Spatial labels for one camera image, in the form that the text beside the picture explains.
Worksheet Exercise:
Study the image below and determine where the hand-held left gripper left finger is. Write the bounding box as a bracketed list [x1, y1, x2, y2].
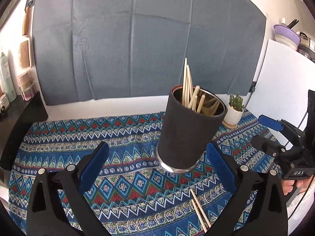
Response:
[26, 141, 111, 236]

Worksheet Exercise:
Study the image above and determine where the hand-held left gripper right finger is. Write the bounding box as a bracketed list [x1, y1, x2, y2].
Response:
[205, 143, 288, 236]

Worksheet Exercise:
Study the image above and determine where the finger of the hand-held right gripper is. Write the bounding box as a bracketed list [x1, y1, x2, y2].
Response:
[251, 135, 287, 158]
[258, 115, 303, 145]

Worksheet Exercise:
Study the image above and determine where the black cylindrical utensil cup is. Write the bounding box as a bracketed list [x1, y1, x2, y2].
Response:
[156, 85, 228, 174]

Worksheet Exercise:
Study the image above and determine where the bunch of wooden chopsticks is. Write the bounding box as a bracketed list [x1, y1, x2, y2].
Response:
[182, 58, 222, 116]

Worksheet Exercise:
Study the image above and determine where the person's right hand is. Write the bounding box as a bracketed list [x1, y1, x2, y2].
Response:
[282, 176, 313, 195]

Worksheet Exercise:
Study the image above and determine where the blue patterned tablecloth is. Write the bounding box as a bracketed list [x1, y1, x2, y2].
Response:
[7, 109, 283, 236]

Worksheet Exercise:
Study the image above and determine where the succulent in white pot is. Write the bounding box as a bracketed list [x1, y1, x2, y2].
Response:
[223, 92, 245, 126]

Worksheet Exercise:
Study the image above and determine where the white board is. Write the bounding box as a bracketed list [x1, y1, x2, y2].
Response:
[245, 39, 315, 153]

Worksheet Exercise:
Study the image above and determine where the wooden chopstick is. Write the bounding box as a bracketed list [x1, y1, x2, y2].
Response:
[189, 188, 212, 228]
[191, 198, 208, 233]

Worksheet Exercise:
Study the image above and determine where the white bowl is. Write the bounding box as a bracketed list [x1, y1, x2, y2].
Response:
[274, 35, 299, 51]

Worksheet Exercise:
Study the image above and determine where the black side shelf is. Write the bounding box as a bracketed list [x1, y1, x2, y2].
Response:
[0, 91, 48, 171]

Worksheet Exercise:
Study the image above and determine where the steel cooking pot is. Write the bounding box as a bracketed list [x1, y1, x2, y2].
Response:
[296, 32, 315, 60]

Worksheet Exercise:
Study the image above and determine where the purple colander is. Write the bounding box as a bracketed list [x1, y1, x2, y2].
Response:
[274, 24, 301, 42]

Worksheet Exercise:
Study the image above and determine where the pink lidded jar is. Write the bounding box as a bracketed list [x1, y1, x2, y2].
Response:
[17, 71, 35, 101]

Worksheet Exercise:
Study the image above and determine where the white toy car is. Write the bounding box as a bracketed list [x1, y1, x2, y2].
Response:
[0, 95, 10, 115]

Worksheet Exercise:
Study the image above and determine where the pale green bottle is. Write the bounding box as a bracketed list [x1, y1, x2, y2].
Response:
[0, 71, 17, 103]

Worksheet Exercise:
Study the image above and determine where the grey backdrop cloth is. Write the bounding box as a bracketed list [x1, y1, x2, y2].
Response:
[32, 0, 267, 107]

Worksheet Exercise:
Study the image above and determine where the wooden hairbrush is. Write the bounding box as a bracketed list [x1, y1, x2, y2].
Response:
[19, 39, 31, 68]

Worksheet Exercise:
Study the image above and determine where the black cable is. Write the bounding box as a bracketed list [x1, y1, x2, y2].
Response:
[287, 177, 313, 220]

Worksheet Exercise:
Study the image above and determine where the wooden handled brush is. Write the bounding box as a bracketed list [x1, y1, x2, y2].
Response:
[23, 6, 31, 36]

